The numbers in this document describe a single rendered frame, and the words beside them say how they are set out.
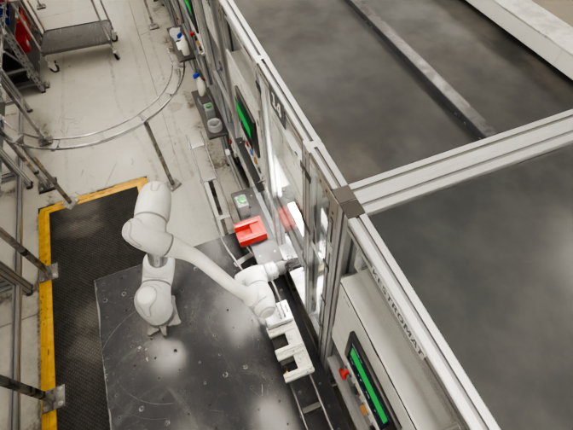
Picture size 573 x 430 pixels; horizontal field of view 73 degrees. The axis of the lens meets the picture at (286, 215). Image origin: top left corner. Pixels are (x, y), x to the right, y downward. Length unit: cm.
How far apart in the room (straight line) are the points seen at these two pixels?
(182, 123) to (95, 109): 105
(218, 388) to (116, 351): 60
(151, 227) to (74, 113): 344
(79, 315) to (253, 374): 166
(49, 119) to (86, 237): 176
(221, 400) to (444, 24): 187
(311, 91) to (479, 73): 51
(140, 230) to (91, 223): 218
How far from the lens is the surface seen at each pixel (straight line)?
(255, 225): 216
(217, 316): 225
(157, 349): 228
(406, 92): 123
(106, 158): 426
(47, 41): 580
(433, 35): 150
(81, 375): 318
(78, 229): 379
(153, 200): 169
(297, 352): 194
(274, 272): 189
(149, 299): 209
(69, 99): 519
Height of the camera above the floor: 274
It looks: 55 degrees down
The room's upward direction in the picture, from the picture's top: 4 degrees counter-clockwise
